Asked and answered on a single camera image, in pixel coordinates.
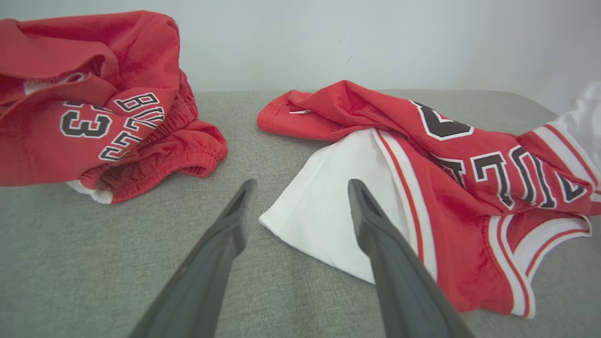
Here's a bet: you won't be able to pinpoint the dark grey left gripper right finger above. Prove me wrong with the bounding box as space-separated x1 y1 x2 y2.
348 179 475 338

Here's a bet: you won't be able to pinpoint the red Bulls basketball shorts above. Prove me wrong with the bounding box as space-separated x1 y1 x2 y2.
0 10 228 205

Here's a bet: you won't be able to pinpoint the grey fabric sofa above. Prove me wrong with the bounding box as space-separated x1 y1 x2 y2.
0 89 601 338

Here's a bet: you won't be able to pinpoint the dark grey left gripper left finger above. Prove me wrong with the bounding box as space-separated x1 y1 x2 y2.
129 179 258 338

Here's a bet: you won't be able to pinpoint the red Bulls jersey white sleeves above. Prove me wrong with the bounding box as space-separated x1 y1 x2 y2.
257 80 601 319

